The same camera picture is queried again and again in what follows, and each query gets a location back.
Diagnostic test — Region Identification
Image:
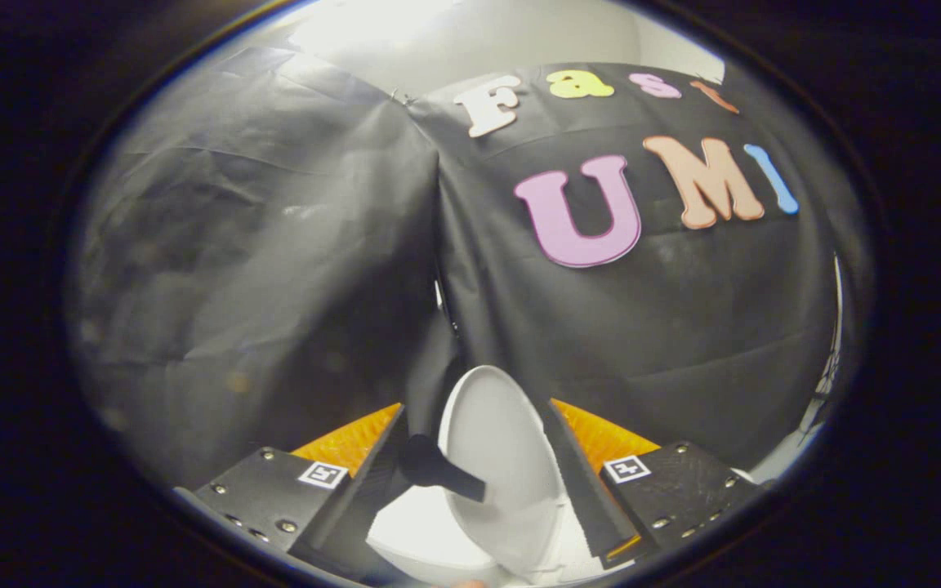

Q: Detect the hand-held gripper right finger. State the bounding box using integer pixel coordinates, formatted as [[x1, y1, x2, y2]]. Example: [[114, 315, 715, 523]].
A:
[[539, 398, 766, 571]]

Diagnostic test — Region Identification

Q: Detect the black backdrop cloth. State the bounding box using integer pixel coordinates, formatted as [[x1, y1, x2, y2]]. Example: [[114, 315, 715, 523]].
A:
[[405, 61, 876, 473], [65, 45, 459, 492]]

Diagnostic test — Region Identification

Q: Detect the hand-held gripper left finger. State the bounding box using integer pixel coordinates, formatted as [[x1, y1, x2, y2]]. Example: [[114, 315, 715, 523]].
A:
[[191, 402, 411, 577]]

